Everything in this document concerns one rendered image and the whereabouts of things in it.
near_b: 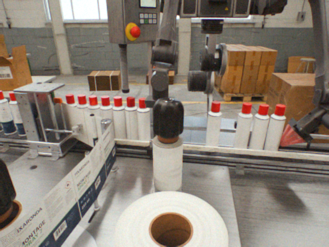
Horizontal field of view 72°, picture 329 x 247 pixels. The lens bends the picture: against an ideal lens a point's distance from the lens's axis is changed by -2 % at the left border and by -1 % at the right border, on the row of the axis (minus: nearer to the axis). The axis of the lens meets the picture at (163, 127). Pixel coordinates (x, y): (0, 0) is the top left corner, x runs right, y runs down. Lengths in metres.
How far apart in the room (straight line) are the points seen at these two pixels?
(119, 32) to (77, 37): 5.84
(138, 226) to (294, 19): 6.83
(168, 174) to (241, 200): 0.29
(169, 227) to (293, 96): 0.81
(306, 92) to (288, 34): 5.94
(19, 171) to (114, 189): 0.37
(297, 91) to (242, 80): 3.29
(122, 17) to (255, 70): 3.71
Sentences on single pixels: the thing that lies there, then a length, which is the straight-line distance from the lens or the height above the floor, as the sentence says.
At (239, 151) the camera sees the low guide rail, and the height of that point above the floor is 0.91.
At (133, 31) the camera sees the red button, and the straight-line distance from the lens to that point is 0.85.
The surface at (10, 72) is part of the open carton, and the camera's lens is 2.45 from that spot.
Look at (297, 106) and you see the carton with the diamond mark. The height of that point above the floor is 1.03.
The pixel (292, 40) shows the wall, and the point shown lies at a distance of 7.11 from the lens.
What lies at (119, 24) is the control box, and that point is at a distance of 0.88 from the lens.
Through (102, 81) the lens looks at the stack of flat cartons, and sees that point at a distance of 5.01.
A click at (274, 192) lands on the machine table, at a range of 0.89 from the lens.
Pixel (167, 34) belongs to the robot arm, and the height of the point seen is 1.32.
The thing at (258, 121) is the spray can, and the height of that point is 1.03.
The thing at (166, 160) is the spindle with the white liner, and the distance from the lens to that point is 0.61.
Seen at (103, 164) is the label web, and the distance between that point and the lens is 0.70.
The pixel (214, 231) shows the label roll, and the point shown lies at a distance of 0.45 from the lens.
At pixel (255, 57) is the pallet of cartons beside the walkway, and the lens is 4.36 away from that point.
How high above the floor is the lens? 1.36
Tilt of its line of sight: 25 degrees down
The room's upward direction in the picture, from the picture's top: straight up
